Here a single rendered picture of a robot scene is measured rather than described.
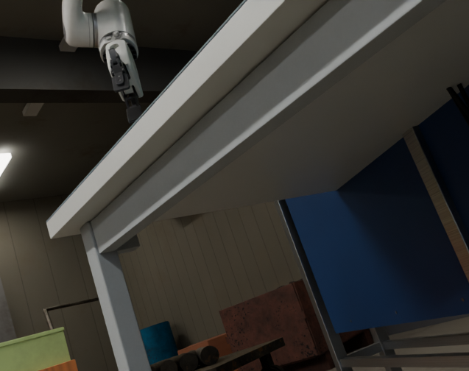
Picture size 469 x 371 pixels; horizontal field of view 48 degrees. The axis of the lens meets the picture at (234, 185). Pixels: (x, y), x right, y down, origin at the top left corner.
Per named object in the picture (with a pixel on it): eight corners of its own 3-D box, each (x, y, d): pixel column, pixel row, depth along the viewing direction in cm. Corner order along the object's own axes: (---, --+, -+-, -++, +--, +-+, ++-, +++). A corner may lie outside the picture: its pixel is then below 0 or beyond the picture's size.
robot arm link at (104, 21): (94, 30, 114) (138, 31, 117) (89, -5, 122) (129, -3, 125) (95, 61, 121) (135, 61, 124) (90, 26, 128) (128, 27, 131)
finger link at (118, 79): (121, 55, 106) (125, 76, 102) (126, 67, 108) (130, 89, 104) (105, 59, 106) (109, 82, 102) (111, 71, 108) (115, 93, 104)
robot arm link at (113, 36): (129, 24, 115) (131, 33, 114) (141, 56, 123) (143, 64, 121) (92, 35, 115) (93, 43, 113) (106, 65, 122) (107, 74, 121)
